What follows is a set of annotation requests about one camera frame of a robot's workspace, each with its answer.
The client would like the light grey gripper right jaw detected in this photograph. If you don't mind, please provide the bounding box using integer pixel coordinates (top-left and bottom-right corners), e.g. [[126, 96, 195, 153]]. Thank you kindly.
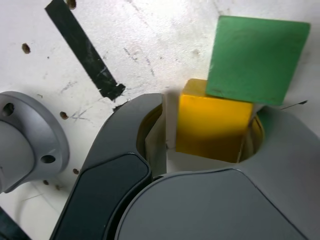
[[113, 101, 320, 240]]

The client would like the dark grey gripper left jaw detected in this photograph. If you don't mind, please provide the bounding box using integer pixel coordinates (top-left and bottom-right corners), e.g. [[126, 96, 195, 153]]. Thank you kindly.
[[49, 92, 168, 240]]

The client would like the yellow cube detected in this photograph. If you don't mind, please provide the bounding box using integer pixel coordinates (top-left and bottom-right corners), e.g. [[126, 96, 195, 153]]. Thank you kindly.
[[175, 77, 255, 164]]

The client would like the green cube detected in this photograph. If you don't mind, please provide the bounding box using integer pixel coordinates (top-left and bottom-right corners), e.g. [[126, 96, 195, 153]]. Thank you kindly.
[[204, 15, 312, 107]]

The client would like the black tape strip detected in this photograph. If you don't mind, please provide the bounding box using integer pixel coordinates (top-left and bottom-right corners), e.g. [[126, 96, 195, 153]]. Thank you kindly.
[[44, 0, 127, 102]]

